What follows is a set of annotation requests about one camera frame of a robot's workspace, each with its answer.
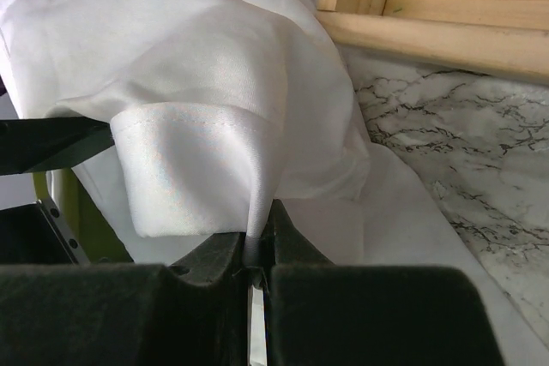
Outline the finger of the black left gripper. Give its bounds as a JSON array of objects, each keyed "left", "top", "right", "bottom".
[{"left": 1, "top": 117, "right": 112, "bottom": 176}]

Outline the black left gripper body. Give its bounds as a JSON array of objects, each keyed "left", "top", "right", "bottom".
[{"left": 1, "top": 199, "right": 90, "bottom": 265}]

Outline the green plastic laundry bin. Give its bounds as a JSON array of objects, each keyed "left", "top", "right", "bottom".
[{"left": 33, "top": 169, "right": 133, "bottom": 263}]

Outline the white shirt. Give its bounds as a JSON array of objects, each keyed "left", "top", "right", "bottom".
[{"left": 1, "top": 0, "right": 548, "bottom": 365}]

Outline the wooden clothes rack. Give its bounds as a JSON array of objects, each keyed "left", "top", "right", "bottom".
[{"left": 317, "top": 0, "right": 548, "bottom": 84}]

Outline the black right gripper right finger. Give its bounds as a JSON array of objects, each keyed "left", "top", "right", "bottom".
[{"left": 262, "top": 201, "right": 504, "bottom": 365}]

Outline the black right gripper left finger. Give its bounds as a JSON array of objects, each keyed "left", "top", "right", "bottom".
[{"left": 1, "top": 233, "right": 249, "bottom": 365}]

